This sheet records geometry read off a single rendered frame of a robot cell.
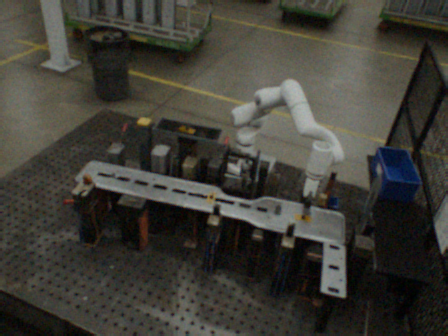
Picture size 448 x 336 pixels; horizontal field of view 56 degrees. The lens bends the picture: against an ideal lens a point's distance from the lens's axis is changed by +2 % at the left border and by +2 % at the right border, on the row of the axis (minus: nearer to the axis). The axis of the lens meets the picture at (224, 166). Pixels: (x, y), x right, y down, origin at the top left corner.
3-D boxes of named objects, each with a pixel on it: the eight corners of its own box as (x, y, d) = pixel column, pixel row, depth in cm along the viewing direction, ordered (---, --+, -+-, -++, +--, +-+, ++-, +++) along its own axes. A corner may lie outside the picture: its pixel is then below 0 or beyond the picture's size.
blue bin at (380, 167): (380, 199, 214) (388, 179, 206) (369, 164, 239) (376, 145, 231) (413, 203, 214) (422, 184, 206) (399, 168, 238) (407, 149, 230)
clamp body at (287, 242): (265, 295, 201) (276, 246, 180) (269, 276, 210) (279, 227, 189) (284, 300, 200) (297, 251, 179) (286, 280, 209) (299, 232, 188)
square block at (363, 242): (336, 296, 204) (356, 246, 182) (336, 283, 210) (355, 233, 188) (353, 300, 203) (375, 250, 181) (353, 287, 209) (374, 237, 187)
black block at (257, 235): (241, 282, 206) (247, 241, 188) (245, 265, 214) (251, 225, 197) (256, 286, 205) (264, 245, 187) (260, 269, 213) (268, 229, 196)
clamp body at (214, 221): (198, 273, 208) (201, 224, 187) (204, 255, 218) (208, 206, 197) (216, 277, 207) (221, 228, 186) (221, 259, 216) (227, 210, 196)
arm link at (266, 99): (254, 127, 253) (229, 130, 247) (250, 108, 254) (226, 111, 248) (291, 104, 205) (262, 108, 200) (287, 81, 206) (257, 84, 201)
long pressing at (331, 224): (69, 185, 210) (69, 182, 209) (91, 160, 228) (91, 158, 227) (344, 247, 191) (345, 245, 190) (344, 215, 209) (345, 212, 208)
